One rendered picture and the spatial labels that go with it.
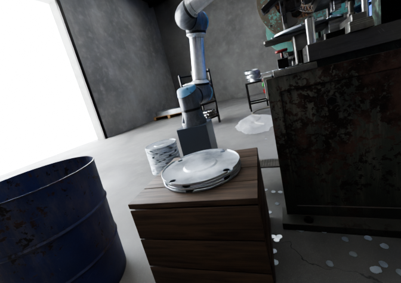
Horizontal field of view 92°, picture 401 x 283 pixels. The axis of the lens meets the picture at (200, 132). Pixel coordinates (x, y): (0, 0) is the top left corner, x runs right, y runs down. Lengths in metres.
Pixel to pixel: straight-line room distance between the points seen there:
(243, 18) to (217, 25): 0.96
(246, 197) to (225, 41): 7.62
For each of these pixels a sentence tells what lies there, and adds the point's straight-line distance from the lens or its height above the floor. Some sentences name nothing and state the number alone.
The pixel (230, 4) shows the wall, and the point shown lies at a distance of 8.20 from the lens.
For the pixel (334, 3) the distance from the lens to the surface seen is 1.08.
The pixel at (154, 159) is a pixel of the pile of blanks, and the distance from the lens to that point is 1.75.
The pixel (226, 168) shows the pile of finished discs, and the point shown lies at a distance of 0.65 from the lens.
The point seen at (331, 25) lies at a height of 0.76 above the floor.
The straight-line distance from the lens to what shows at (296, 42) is 1.02.
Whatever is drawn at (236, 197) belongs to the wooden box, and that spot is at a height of 0.35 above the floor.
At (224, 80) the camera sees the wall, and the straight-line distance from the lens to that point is 7.95.
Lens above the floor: 0.64
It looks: 12 degrees down
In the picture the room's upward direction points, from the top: 14 degrees counter-clockwise
